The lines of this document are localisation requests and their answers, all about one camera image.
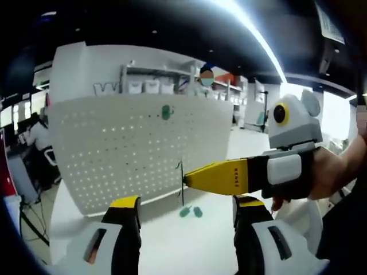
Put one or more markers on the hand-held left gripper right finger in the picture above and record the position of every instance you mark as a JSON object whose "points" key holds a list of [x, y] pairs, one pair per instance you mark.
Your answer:
{"points": [[258, 243]]}

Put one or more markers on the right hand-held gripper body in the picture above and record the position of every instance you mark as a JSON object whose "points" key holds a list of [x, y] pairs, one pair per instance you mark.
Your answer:
{"points": [[298, 129]]}

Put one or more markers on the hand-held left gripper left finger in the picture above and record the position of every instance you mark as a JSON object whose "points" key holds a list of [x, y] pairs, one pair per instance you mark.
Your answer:
{"points": [[114, 243]]}

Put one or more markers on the white perforated mounting plate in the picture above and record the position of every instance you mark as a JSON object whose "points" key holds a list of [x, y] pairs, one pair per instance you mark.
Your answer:
{"points": [[114, 143]]}

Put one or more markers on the person's right hand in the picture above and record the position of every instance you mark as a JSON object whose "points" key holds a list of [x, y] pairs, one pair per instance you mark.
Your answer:
{"points": [[327, 172]]}

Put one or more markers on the green chair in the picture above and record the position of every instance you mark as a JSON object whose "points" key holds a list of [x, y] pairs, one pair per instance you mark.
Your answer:
{"points": [[261, 117]]}

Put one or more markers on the black stand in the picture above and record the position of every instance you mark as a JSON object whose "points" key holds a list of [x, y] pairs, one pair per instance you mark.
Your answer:
{"points": [[266, 103]]}

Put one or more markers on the person's dark clothing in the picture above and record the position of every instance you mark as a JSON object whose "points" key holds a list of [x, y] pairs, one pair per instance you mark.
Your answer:
{"points": [[344, 235]]}

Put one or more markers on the ceiling light strip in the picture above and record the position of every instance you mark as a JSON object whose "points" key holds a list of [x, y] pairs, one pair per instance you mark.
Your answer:
{"points": [[265, 41]]}

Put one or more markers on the hanging white sign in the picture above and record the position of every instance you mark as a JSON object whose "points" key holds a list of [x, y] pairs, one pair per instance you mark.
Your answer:
{"points": [[329, 25]]}

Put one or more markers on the white storage bin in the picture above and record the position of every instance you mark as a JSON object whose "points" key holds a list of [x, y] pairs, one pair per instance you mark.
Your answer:
{"points": [[167, 87], [151, 86], [134, 86]]}

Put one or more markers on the white shelf rack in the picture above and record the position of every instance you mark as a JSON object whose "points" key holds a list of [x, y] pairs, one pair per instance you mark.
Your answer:
{"points": [[160, 68]]}

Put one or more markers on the red screen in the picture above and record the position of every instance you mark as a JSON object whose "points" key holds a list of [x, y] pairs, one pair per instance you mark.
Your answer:
{"points": [[4, 169]]}

